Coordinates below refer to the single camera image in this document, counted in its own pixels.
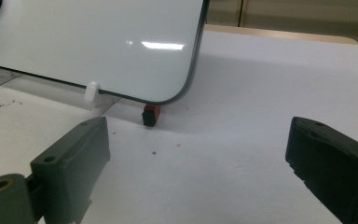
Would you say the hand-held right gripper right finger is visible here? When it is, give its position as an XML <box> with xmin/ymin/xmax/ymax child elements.
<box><xmin>284</xmin><ymin>116</ymin><xmax>358</xmax><ymax>224</ymax></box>

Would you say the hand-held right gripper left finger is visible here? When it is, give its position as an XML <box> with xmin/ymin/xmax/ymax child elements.
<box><xmin>30</xmin><ymin>116</ymin><xmax>111</xmax><ymax>224</ymax></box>

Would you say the white whiteboard with dark rim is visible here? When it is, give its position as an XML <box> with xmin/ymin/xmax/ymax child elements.
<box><xmin>0</xmin><ymin>0</ymin><xmax>211</xmax><ymax>105</ymax></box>

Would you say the red marker with black cap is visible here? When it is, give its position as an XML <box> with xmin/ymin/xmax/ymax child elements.
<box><xmin>142</xmin><ymin>104</ymin><xmax>161</xmax><ymax>128</ymax></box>

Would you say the wooden table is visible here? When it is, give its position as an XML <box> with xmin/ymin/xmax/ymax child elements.
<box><xmin>204</xmin><ymin>23</ymin><xmax>358</xmax><ymax>45</ymax></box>

